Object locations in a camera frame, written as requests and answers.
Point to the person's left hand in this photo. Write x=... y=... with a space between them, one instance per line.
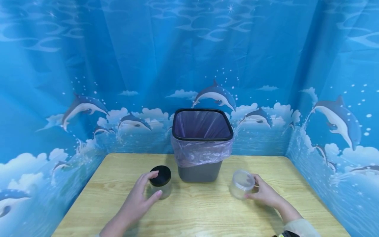
x=136 y=201

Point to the person's right hand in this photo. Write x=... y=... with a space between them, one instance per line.
x=266 y=194

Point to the person's left index finger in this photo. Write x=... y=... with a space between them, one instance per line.
x=149 y=177

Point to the person's right index finger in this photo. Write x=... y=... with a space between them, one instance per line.
x=258 y=180

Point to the person's right thumb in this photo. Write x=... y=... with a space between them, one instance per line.
x=251 y=195

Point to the person's left thumb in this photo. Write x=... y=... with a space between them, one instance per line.
x=154 y=197

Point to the clear jar with black lid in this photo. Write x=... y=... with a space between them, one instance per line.
x=161 y=181

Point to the person's left forearm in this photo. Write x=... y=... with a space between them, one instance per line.
x=116 y=225

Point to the person's right forearm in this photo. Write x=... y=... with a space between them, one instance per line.
x=294 y=219

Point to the black wrist band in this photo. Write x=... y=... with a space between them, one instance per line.
x=286 y=234

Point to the grey waste bin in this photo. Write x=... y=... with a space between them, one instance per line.
x=201 y=154

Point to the translucent pink bin liner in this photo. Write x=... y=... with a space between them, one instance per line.
x=201 y=144

